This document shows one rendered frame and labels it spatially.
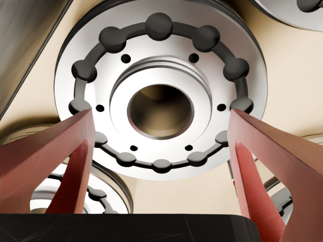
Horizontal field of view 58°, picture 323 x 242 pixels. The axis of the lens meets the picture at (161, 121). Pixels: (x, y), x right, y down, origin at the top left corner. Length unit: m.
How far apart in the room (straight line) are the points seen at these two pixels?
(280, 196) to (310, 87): 0.07
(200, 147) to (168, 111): 0.03
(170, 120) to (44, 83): 0.08
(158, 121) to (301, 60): 0.08
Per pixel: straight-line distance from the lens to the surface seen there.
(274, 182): 0.19
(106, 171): 0.18
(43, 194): 0.19
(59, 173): 0.18
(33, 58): 0.17
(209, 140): 0.15
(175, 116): 0.15
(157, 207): 0.24
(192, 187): 0.22
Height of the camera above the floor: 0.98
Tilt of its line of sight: 55 degrees down
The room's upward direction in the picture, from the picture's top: 179 degrees counter-clockwise
